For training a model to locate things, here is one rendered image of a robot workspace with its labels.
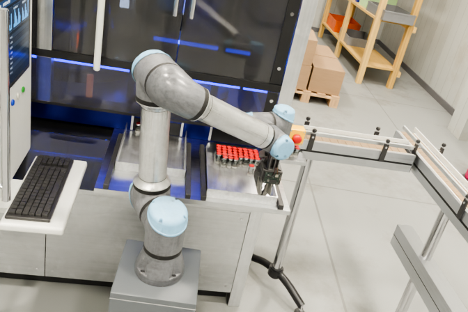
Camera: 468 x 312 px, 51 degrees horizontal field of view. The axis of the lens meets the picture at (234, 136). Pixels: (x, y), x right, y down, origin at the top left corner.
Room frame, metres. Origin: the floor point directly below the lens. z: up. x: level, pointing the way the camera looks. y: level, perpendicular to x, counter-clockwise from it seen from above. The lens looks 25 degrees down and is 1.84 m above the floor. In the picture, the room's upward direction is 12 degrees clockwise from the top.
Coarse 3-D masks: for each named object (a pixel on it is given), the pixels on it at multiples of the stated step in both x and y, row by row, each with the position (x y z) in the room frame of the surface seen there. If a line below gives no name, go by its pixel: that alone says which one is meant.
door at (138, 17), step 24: (72, 0) 1.77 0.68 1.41; (96, 0) 1.79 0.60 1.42; (120, 0) 1.80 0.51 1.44; (144, 0) 1.82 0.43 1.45; (168, 0) 1.83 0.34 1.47; (72, 24) 1.78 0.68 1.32; (120, 24) 1.80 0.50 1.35; (144, 24) 1.82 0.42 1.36; (168, 24) 1.83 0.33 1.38; (72, 48) 1.78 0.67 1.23; (120, 48) 1.81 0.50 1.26; (144, 48) 1.82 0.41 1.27; (168, 48) 1.83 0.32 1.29
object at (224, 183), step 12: (216, 168) 1.71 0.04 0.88; (240, 168) 1.75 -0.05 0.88; (216, 180) 1.61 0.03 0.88; (228, 180) 1.63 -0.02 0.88; (240, 180) 1.65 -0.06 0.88; (252, 180) 1.67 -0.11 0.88; (216, 192) 1.50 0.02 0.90; (228, 192) 1.50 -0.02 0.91; (240, 192) 1.51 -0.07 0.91; (252, 192) 1.58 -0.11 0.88
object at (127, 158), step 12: (132, 132) 1.86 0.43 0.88; (120, 144) 1.68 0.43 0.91; (132, 144) 1.76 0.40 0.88; (180, 144) 1.85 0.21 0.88; (120, 156) 1.65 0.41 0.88; (132, 156) 1.67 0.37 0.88; (168, 156) 1.72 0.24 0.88; (180, 156) 1.75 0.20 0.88; (120, 168) 1.55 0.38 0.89; (132, 168) 1.56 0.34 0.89; (168, 168) 1.58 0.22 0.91; (180, 168) 1.65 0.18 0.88
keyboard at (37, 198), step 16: (48, 160) 1.59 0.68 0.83; (64, 160) 1.62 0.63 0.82; (32, 176) 1.47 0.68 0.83; (48, 176) 1.49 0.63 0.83; (64, 176) 1.53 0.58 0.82; (32, 192) 1.39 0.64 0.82; (48, 192) 1.39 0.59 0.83; (16, 208) 1.27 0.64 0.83; (32, 208) 1.29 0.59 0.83; (48, 208) 1.30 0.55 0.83
